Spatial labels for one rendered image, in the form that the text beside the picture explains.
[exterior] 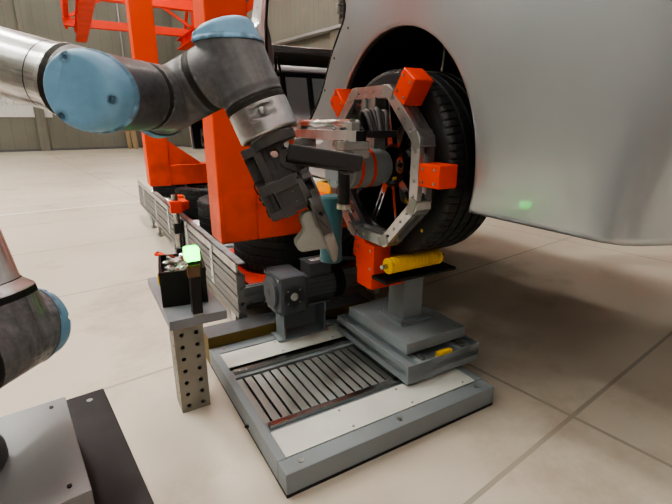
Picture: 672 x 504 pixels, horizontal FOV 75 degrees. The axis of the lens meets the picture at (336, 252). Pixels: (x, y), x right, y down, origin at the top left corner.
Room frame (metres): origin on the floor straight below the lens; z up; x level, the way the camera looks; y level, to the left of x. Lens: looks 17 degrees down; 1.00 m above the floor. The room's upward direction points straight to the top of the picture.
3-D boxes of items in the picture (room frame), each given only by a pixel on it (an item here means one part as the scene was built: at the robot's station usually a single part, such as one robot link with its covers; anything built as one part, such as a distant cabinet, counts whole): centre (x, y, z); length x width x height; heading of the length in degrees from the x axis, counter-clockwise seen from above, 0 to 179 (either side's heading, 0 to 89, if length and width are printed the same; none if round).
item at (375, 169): (1.55, -0.08, 0.85); 0.21 x 0.14 x 0.14; 120
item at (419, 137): (1.59, -0.14, 0.85); 0.54 x 0.07 x 0.54; 30
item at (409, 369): (1.67, -0.29, 0.13); 0.50 x 0.36 x 0.10; 30
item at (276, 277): (1.80, 0.10, 0.26); 0.42 x 0.18 x 0.35; 120
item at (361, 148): (1.33, -0.05, 0.93); 0.09 x 0.05 x 0.05; 120
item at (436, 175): (1.32, -0.30, 0.85); 0.09 x 0.08 x 0.07; 30
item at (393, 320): (1.67, -0.29, 0.32); 0.40 x 0.30 x 0.28; 30
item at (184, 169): (3.67, 1.13, 0.69); 0.52 x 0.17 x 0.35; 120
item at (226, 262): (2.94, 1.04, 0.28); 2.47 x 0.09 x 0.22; 30
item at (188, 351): (1.40, 0.53, 0.21); 0.10 x 0.10 x 0.42; 30
